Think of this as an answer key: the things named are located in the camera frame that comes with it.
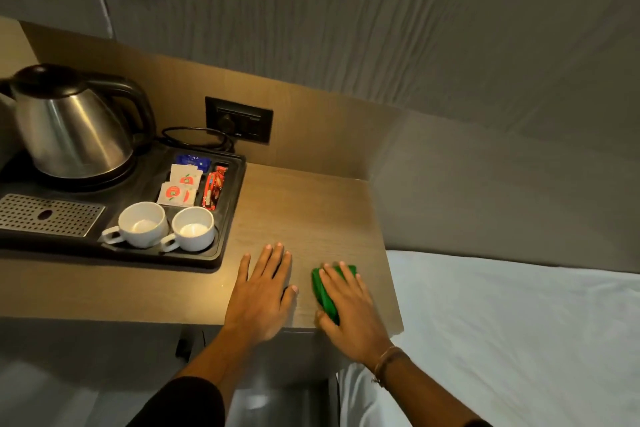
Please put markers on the black kettle base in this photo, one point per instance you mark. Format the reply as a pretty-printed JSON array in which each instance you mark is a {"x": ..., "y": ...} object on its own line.
[{"x": 115, "y": 172}]

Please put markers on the black wall socket plate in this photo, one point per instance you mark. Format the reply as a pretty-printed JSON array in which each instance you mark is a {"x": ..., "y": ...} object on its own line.
[{"x": 252, "y": 119}]

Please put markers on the person's right little finger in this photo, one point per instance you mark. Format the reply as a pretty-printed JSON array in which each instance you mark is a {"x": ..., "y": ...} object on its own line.
[{"x": 363, "y": 289}]

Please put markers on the person's right hand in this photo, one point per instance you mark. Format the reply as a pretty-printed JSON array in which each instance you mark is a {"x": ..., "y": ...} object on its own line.
[{"x": 355, "y": 319}]

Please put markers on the person's left forearm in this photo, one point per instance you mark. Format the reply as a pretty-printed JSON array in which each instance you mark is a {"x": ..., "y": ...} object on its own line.
[{"x": 220, "y": 366}]

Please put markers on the black sleeve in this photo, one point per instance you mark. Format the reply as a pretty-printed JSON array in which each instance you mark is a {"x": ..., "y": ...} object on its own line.
[{"x": 180, "y": 404}]

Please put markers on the perforated metal drip grate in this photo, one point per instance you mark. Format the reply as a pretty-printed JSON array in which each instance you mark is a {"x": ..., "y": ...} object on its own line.
[{"x": 47, "y": 214}]

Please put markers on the person's right thumb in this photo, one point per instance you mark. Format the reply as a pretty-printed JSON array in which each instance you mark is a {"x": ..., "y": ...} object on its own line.
[{"x": 324, "y": 320}]

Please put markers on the wooden desk back panel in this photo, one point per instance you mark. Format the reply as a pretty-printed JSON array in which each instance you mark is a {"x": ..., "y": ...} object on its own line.
[{"x": 310, "y": 131}]

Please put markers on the person's left little finger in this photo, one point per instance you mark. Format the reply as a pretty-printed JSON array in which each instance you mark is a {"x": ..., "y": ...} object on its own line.
[{"x": 243, "y": 269}]

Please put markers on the person's left middle finger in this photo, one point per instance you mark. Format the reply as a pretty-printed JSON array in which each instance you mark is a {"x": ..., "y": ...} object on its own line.
[{"x": 274, "y": 261}]

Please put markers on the white ceramic cup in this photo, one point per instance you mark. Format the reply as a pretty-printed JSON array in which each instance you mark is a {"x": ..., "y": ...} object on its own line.
[
  {"x": 142, "y": 225},
  {"x": 194, "y": 230}
]

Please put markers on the person's left hand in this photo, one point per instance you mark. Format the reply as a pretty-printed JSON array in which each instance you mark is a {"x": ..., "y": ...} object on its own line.
[{"x": 257, "y": 304}]

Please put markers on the black plastic tray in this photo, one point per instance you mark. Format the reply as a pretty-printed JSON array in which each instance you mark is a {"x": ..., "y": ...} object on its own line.
[{"x": 150, "y": 176}]

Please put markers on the person's left thumb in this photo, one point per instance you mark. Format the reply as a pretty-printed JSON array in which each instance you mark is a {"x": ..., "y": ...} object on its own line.
[{"x": 291, "y": 295}]

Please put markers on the green cleaning sponge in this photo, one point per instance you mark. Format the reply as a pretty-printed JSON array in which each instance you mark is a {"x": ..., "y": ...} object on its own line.
[{"x": 322, "y": 291}]

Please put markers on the black power plug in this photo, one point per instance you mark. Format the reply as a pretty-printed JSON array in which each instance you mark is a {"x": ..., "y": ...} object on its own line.
[{"x": 227, "y": 124}]

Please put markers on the white tea bag sachet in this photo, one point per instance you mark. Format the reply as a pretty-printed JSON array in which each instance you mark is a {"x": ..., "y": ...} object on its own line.
[
  {"x": 176, "y": 194},
  {"x": 186, "y": 175}
]

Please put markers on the person's right middle finger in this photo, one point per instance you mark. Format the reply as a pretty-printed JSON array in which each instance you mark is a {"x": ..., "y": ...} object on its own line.
[{"x": 342, "y": 277}]

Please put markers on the steel electric kettle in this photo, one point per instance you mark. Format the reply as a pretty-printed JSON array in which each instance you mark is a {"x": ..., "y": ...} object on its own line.
[{"x": 70, "y": 126}]

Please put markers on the blue sachet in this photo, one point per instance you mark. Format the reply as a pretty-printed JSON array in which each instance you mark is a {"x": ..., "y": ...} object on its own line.
[{"x": 192, "y": 161}]

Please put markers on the red coffee stick sachet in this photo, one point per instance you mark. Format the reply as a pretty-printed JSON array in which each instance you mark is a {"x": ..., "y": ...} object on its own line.
[{"x": 214, "y": 187}]

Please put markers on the person's right forearm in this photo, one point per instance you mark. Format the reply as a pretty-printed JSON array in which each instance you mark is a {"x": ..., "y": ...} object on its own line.
[{"x": 430, "y": 399}]

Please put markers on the white bed sheet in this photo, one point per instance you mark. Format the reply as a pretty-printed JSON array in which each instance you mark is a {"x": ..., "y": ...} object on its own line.
[{"x": 510, "y": 341}]

